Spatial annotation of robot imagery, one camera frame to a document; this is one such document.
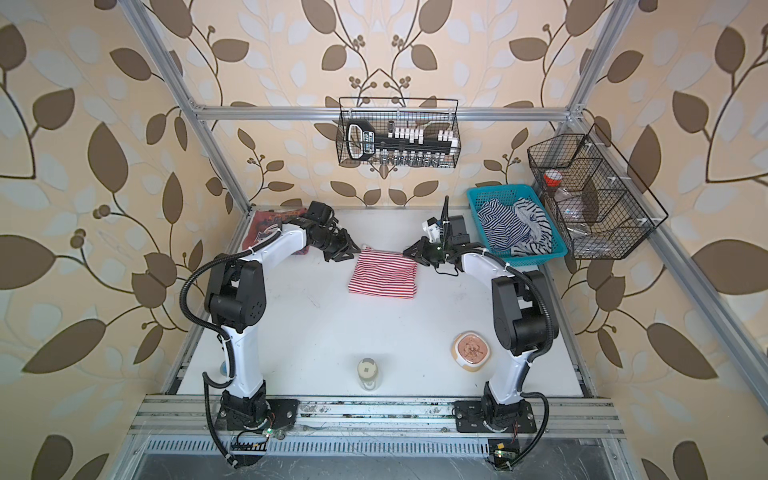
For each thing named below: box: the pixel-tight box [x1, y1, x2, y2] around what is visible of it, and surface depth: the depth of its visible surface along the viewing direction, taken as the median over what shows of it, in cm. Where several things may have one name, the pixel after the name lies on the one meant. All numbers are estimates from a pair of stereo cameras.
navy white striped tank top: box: [477, 198, 553, 256], surface depth 110 cm
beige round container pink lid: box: [451, 331, 491, 372], surface depth 84 cm
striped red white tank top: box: [348, 244, 418, 299], surface depth 98 cm
